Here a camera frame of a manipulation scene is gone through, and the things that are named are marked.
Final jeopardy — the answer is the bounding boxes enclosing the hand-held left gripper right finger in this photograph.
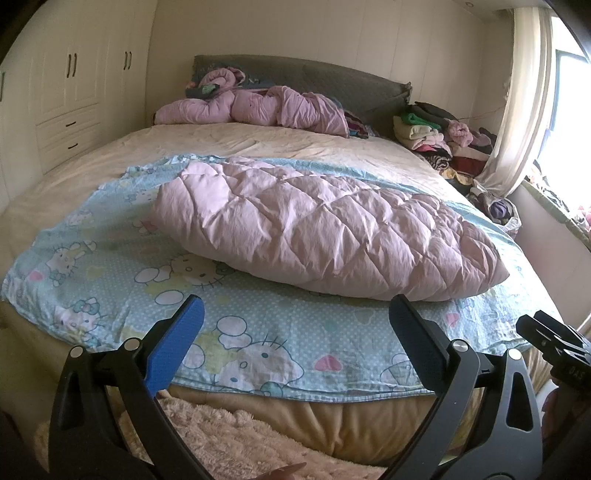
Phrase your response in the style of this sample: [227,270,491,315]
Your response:
[383,295,542,480]

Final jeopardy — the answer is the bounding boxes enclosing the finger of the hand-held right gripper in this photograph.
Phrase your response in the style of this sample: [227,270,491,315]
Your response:
[533,311,587,344]
[516,316,571,358]

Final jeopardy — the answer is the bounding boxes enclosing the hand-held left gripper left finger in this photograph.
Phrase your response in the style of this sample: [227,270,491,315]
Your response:
[48,295,211,480]

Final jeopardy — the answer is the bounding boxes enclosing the pink quilted jacket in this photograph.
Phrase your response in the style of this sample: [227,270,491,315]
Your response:
[150,156,511,303]

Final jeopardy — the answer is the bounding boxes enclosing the pile of folded clothes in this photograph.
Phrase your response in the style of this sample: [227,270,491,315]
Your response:
[392,102,499,195]

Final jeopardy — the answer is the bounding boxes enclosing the blue cartoon printed blanket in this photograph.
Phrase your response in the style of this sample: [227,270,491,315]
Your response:
[0,154,561,400]

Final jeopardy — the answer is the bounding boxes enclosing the cream fluffy rug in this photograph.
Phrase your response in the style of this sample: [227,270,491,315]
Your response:
[34,396,386,480]

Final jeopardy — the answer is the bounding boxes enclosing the colourful windowsill clutter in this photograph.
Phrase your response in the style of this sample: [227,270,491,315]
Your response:
[524,159,591,232]

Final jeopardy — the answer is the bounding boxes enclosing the bed with beige sheet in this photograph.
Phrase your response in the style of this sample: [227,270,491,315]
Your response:
[0,122,568,464]

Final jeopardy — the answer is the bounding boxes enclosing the window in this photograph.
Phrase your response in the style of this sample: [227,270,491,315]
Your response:
[549,14,591,185]

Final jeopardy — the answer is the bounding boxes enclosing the striped colourful cloth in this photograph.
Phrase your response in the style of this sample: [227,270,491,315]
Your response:
[342,111,380,139]

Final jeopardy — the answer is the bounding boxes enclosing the cream curtain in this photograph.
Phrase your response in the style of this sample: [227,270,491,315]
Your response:
[475,7,555,197]

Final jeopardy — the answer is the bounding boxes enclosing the pink puffy coat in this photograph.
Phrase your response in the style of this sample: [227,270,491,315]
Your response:
[154,67,350,138]

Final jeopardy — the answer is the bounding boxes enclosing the cream wardrobe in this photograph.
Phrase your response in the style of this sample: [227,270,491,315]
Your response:
[0,0,158,204]

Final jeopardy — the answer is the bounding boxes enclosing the grey padded headboard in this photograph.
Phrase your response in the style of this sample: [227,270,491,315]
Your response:
[191,54,413,134]

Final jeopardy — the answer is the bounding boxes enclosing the dark patterned pillow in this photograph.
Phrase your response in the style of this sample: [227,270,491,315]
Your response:
[185,69,264,100]

